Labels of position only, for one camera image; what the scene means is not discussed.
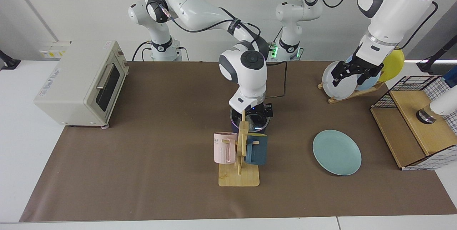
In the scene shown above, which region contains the yellow round plate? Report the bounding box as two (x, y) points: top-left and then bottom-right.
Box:
(378, 49), (405, 83)

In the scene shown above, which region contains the black pot with blue handle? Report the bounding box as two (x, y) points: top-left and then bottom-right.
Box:
(230, 108), (271, 135)

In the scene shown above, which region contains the teal round plate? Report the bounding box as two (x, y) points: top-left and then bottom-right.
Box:
(313, 130), (362, 176)

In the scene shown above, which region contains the wire basket with wooden floor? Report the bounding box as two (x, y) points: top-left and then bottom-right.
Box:
(370, 75), (457, 171)

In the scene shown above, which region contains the brown table cloth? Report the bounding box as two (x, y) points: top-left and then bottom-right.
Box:
(19, 61), (457, 222)

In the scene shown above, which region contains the white cylinder with silver ring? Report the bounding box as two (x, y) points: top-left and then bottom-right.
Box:
(416, 94), (457, 124)

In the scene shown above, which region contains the light blue round plate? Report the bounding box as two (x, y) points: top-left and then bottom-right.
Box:
(345, 56), (381, 91)

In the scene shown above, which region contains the pink ribbed mug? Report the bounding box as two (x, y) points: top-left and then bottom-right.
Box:
(214, 132), (238, 164)

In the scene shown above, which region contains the white wall socket strip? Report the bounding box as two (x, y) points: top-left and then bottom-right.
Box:
(39, 41), (72, 59)

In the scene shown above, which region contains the black base cable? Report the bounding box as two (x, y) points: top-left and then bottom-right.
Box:
(132, 42), (152, 62)

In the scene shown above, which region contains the pale toaster oven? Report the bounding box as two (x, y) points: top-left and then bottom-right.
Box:
(34, 41), (129, 130)

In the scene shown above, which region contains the black clamp stand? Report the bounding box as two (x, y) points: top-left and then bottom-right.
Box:
(416, 35), (457, 73)
(0, 50), (21, 70)

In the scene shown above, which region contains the wooden cup stand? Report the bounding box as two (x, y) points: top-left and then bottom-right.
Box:
(218, 110), (260, 187)

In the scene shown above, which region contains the wooden plate rack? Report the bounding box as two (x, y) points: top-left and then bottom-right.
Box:
(318, 81), (386, 104)

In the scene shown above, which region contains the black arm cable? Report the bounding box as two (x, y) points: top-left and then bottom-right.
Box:
(159, 3), (288, 99)
(315, 0), (438, 50)

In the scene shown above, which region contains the white round plate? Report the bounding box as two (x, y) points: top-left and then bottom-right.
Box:
(322, 61), (358, 100)

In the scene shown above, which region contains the dark teal mug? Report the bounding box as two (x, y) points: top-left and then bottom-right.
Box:
(245, 133), (268, 165)

